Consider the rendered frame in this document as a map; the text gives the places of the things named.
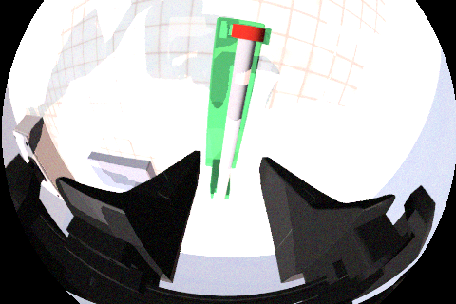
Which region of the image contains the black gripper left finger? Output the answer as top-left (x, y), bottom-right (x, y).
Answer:
top-left (56, 151), bottom-right (201, 284)

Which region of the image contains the grey pin with red head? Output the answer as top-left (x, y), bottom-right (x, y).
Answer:
top-left (214, 24), bottom-right (266, 209)

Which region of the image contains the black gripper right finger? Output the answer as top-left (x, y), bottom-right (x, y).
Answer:
top-left (258, 157), bottom-right (396, 284)

